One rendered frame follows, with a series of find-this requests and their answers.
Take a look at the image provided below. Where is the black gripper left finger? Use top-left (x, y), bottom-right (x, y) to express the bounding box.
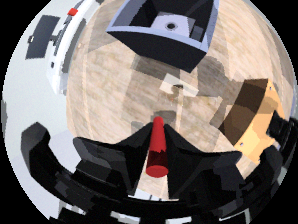
top-left (72, 121), bottom-right (153, 196)

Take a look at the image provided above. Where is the red peg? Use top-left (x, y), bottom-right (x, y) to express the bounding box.
top-left (146, 117), bottom-right (169, 179)

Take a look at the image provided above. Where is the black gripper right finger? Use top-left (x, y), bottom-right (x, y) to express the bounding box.
top-left (164, 123), bottom-right (243, 200)

